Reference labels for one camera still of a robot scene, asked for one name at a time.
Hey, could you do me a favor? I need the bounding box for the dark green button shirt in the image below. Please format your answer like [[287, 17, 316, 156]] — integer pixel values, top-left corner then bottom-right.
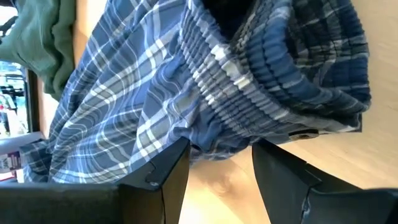
[[0, 0, 77, 102]]

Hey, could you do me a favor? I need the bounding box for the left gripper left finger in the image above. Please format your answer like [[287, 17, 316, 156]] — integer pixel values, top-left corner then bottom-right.
[[0, 136, 191, 224]]

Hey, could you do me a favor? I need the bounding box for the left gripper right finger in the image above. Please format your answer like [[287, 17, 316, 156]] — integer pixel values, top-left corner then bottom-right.
[[251, 139, 398, 224]]

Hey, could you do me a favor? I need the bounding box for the blue plaid shirt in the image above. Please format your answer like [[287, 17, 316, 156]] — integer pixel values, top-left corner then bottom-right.
[[20, 0, 373, 185]]

